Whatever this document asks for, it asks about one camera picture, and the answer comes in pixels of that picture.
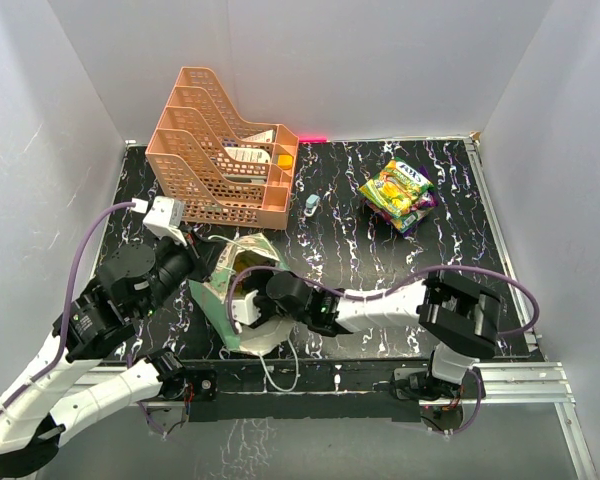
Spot yellow green Fox's candy bag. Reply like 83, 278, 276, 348
359, 157, 433, 218

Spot green snack packet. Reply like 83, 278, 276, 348
379, 204, 433, 234

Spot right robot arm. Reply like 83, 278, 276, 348
245, 271, 501, 401

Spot light blue padlock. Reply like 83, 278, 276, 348
304, 194, 321, 218

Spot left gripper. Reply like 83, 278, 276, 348
137, 223, 228, 318

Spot white papers in organizer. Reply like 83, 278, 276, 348
225, 129, 274, 163

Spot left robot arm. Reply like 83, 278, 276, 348
0, 232, 227, 478

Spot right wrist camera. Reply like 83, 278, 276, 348
231, 290, 260, 333

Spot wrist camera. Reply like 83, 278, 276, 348
231, 290, 260, 333
131, 196, 186, 246

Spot green patterned paper bag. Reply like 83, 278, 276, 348
189, 233, 294, 360

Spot purple Fox's candy bag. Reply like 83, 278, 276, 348
400, 191, 437, 235

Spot black front mounting rail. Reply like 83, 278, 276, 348
185, 359, 427, 422

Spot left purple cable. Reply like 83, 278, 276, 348
0, 201, 136, 436

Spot yellow sticky notes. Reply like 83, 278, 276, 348
277, 154, 294, 170

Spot orange plastic file organizer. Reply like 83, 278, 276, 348
145, 67, 299, 230

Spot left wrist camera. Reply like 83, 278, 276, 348
131, 196, 186, 246

